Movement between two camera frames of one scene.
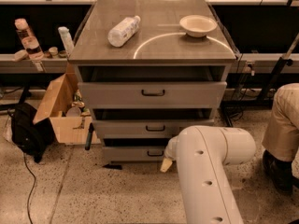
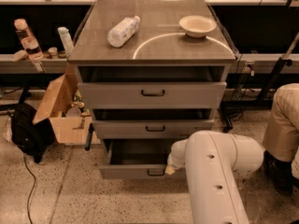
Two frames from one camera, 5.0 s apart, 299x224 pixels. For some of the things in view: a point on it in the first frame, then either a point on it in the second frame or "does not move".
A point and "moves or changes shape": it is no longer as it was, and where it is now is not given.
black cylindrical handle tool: (89, 136) does not move
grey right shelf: (263, 63) does not move
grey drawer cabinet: (148, 68) does not move
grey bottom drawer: (135, 153) moves or changes shape
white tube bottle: (66, 38) does not move
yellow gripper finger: (166, 163) → (169, 170)
